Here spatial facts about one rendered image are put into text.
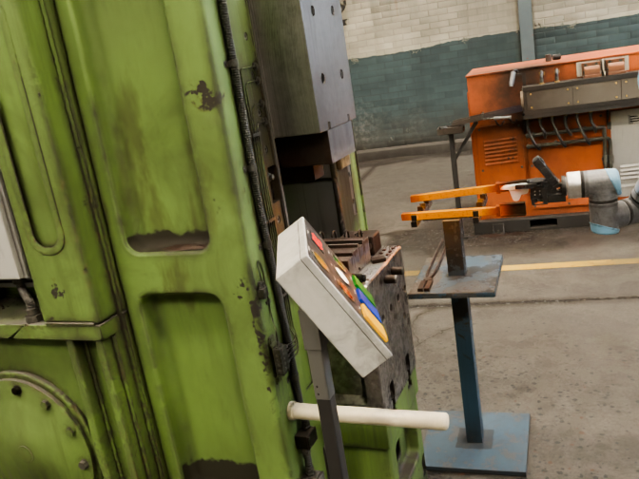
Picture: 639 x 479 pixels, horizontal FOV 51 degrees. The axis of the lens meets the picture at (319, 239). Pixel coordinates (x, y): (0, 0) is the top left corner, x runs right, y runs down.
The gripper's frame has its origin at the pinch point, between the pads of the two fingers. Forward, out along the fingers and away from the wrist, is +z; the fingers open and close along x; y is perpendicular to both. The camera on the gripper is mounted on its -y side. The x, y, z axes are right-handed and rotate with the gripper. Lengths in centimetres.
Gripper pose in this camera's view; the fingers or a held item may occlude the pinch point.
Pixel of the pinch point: (504, 185)
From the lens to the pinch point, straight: 241.6
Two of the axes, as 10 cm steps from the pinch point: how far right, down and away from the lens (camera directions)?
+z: -9.4, 0.7, 3.3
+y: 1.6, 9.6, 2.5
